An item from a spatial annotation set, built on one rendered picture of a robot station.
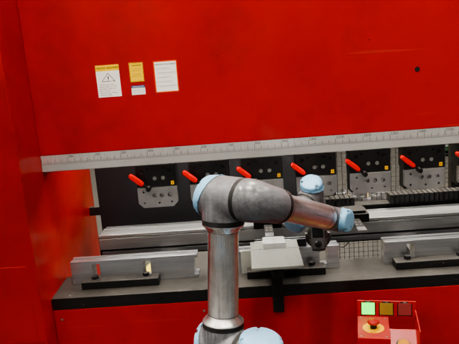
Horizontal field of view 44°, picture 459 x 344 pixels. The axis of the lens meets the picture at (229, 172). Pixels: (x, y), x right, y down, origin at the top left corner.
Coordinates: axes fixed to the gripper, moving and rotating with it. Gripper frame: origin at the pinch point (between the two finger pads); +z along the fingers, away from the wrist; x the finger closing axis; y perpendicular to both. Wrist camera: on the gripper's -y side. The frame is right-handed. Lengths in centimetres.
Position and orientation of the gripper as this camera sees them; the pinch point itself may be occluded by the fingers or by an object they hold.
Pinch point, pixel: (320, 250)
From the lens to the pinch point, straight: 214.8
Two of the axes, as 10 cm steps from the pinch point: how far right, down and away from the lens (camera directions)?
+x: -9.8, 0.8, 1.8
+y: 0.7, -7.2, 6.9
